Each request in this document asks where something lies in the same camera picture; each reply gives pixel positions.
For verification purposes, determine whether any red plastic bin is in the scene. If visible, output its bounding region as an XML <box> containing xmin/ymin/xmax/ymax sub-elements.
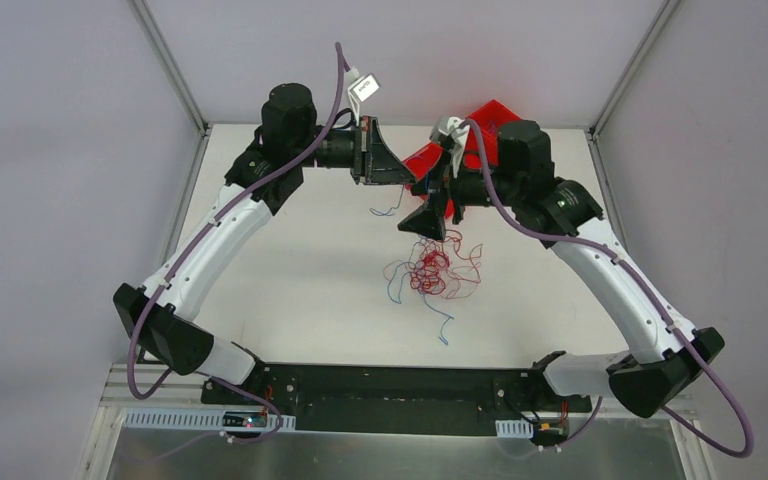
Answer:
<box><xmin>401</xmin><ymin>99</ymin><xmax>523</xmax><ymax>220</ymax></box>

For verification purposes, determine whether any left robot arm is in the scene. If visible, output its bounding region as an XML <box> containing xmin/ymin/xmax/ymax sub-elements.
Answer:
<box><xmin>113</xmin><ymin>83</ymin><xmax>415</xmax><ymax>405</ymax></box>

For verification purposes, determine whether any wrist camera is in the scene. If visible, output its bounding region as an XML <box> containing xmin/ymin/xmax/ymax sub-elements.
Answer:
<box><xmin>345</xmin><ymin>67</ymin><xmax>380</xmax><ymax>123</ymax></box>
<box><xmin>429</xmin><ymin>116</ymin><xmax>471</xmax><ymax>178</ymax></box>

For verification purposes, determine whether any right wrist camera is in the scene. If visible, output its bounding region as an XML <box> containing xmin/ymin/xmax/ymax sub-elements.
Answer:
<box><xmin>429</xmin><ymin>116</ymin><xmax>471</xmax><ymax>178</ymax></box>

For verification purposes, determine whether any aluminium frame rail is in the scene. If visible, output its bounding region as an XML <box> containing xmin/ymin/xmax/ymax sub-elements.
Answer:
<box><xmin>99</xmin><ymin>362</ymin><xmax>698</xmax><ymax>421</ymax></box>

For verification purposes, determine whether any red wire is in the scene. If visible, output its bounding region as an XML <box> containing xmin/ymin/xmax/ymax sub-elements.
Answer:
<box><xmin>383</xmin><ymin>229</ymin><xmax>485</xmax><ymax>301</ymax></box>

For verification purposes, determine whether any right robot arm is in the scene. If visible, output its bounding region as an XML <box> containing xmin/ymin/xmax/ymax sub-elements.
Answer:
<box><xmin>399</xmin><ymin>117</ymin><xmax>725</xmax><ymax>418</ymax></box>

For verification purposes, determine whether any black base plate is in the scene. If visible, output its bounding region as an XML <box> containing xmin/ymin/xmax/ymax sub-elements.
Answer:
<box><xmin>199</xmin><ymin>360</ymin><xmax>593</xmax><ymax>437</ymax></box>

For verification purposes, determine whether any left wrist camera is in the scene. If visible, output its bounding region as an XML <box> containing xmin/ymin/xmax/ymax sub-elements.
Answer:
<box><xmin>345</xmin><ymin>67</ymin><xmax>380</xmax><ymax>123</ymax></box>

